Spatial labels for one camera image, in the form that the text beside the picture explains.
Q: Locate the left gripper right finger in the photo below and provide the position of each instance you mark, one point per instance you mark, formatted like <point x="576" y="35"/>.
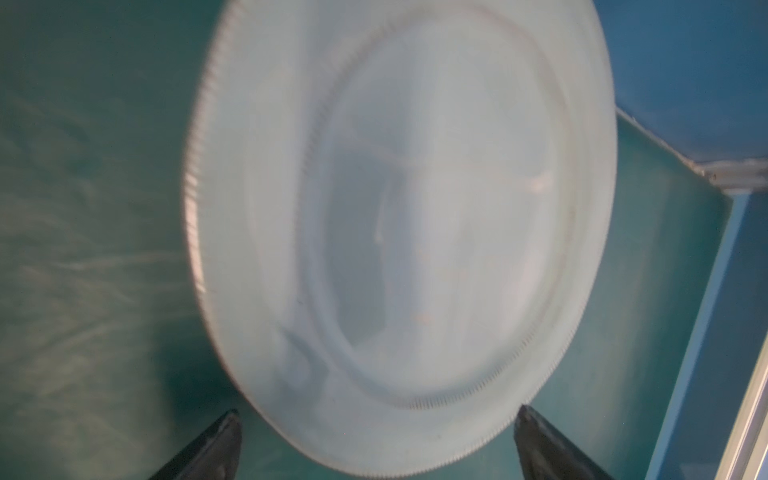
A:
<point x="546" y="454"/>

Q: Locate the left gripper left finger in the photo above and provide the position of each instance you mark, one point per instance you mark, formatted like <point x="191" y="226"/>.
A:
<point x="212" y="455"/>

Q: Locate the large pale green plate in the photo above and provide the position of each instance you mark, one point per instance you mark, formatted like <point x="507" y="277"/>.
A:
<point x="395" y="214"/>

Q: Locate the aluminium rail front frame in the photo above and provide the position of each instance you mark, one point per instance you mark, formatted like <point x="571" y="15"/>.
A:
<point x="745" y="455"/>

